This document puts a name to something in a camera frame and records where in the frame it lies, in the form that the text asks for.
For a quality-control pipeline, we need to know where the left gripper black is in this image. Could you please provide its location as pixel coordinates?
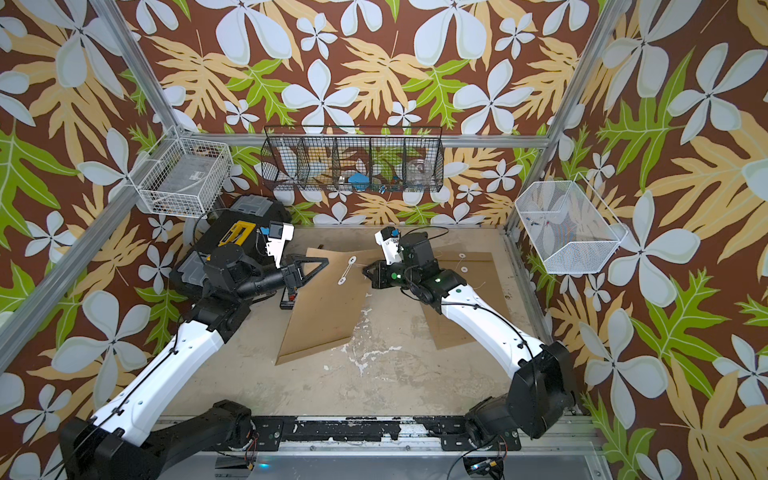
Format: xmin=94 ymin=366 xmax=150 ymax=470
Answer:
xmin=234 ymin=254 xmax=326 ymax=304

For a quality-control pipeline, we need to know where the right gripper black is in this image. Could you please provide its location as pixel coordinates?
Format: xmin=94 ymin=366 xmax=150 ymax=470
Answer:
xmin=361 ymin=259 xmax=423 ymax=291

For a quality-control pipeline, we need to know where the brown kraft file bag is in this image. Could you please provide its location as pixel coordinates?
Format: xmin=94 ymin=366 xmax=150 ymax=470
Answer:
xmin=276 ymin=248 xmax=383 ymax=365
xmin=419 ymin=250 xmax=511 ymax=351

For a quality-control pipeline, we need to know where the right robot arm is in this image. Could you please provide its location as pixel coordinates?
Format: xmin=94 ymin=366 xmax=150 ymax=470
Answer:
xmin=363 ymin=227 xmax=577 ymax=447

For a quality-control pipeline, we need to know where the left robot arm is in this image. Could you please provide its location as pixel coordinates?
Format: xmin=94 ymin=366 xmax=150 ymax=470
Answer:
xmin=60 ymin=244 xmax=329 ymax=479

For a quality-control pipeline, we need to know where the black charging board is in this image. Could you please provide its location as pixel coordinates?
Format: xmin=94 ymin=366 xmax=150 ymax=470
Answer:
xmin=279 ymin=288 xmax=297 ymax=311

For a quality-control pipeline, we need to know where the black yellow toolbox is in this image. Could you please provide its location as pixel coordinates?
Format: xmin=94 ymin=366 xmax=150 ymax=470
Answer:
xmin=170 ymin=195 xmax=290 ymax=298

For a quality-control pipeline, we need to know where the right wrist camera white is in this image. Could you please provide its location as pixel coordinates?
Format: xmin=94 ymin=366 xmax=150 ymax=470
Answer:
xmin=375 ymin=226 xmax=402 ymax=265

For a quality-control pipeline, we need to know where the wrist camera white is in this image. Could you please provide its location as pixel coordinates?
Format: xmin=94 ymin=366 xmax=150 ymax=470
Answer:
xmin=259 ymin=221 xmax=294 ymax=268
xmin=375 ymin=226 xmax=402 ymax=265

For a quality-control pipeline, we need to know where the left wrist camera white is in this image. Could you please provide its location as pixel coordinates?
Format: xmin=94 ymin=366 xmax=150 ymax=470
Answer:
xmin=259 ymin=221 xmax=294 ymax=268

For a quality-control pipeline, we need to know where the black wire basket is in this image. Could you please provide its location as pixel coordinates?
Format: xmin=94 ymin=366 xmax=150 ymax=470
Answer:
xmin=259 ymin=126 xmax=445 ymax=193

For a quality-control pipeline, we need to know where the white wire basket left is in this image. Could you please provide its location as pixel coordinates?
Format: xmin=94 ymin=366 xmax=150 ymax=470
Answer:
xmin=129 ymin=127 xmax=233 ymax=218

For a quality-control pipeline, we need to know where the white wire basket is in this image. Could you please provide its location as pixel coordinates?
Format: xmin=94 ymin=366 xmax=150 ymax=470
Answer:
xmin=129 ymin=127 xmax=233 ymax=218
xmin=515 ymin=175 xmax=629 ymax=276

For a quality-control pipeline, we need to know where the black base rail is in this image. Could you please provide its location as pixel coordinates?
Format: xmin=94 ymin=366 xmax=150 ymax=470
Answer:
xmin=251 ymin=415 xmax=521 ymax=452

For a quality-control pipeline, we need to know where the white wire basket right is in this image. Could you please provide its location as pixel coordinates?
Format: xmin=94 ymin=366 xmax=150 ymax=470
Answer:
xmin=515 ymin=175 xmax=629 ymax=276

